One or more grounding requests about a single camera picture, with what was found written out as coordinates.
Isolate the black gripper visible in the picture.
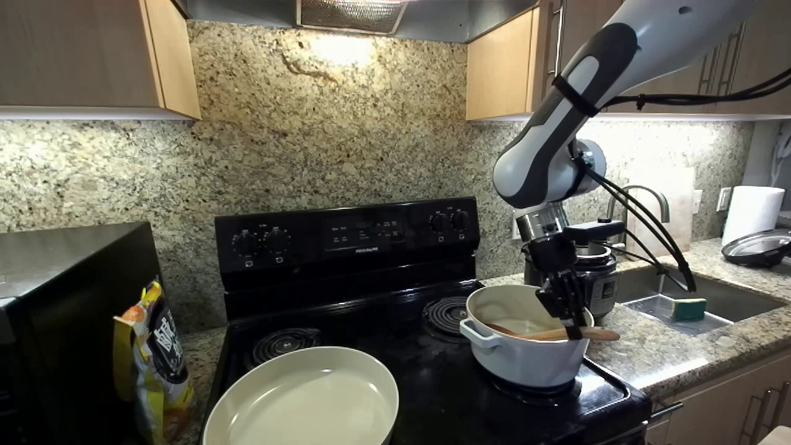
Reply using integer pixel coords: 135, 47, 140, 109
527, 233, 591, 341

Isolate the silver pressure cooker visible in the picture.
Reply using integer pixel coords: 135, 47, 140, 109
521, 238, 621, 321

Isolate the grey sink tray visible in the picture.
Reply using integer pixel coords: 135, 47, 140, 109
621, 293, 736, 337

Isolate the green yellow sponge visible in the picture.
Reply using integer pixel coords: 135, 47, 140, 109
671, 295, 710, 325

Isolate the pale cutting board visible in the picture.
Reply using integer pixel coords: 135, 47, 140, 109
625, 169, 694, 263

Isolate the curved steel faucet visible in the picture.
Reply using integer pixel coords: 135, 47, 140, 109
621, 184, 673, 227

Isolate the wooden base cabinet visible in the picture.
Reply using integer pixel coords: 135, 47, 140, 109
645, 348, 791, 445

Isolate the steel kitchen sink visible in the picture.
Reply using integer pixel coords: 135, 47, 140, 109
614, 263, 788, 337

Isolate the black pressure cooker lid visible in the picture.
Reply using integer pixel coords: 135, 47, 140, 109
720, 227, 791, 269

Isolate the white paper towel roll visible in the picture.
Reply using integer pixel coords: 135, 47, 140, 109
720, 184, 785, 247

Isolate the black electric stove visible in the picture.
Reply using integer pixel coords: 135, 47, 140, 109
207, 195, 657, 445

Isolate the yellow black snack bag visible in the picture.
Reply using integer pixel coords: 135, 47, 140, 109
111, 278, 198, 445

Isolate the steel range hood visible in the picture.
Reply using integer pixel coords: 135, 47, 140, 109
170, 0, 541, 45

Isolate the black microwave oven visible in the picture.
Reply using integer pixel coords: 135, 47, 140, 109
0, 221, 169, 445

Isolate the white two-handled pot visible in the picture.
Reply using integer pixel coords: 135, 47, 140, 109
457, 282, 596, 392

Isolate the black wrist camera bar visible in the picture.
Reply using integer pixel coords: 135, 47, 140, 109
565, 219, 627, 249

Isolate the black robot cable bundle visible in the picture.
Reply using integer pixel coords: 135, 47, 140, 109
578, 68, 791, 295

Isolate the wooden wall cabinet with handles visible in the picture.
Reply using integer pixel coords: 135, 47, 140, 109
464, 0, 791, 123

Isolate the wooden wall cabinet above microwave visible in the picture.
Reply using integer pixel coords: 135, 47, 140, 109
0, 0, 203, 122

